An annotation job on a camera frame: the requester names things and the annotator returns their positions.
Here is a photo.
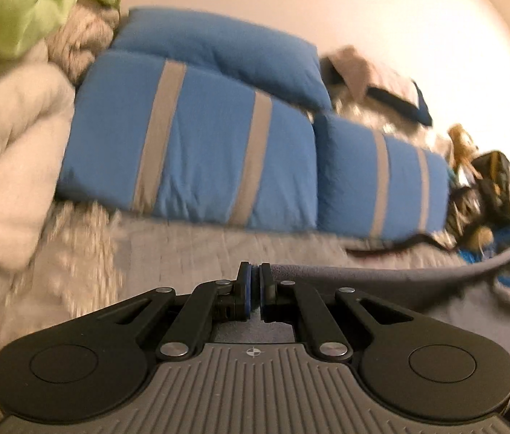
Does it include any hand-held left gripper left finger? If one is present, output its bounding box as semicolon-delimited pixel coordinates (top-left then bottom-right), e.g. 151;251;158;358
116;261;254;362

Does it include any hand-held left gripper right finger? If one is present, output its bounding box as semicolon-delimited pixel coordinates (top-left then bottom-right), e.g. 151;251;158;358
258;262;401;363

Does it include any quilted bedspread with lace trim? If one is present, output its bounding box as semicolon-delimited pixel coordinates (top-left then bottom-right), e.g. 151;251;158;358
0;198;510;365

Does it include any blue pillow with grey stripes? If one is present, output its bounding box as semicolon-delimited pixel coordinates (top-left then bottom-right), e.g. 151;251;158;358
57;49;320;232
315;112;451;241

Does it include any beige and navy cushion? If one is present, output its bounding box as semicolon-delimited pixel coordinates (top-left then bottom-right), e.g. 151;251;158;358
320;44;416;102

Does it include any plain blue pillow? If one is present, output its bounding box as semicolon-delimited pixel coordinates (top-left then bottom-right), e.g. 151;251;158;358
109;6;333;113

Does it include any brown plush toy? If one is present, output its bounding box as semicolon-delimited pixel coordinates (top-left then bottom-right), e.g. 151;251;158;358
446;123;494;250

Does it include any white fluffy comforter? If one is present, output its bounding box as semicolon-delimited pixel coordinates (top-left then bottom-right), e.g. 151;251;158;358
0;44;78;274

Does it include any beige knitted blanket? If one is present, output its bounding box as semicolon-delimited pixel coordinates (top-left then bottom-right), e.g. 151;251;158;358
46;4;121;88

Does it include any black strap with red edge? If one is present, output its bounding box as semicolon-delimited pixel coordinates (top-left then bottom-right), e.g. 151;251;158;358
344;230;461;260

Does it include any blue cable coil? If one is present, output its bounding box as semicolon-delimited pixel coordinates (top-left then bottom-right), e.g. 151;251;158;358
458;225;510;291

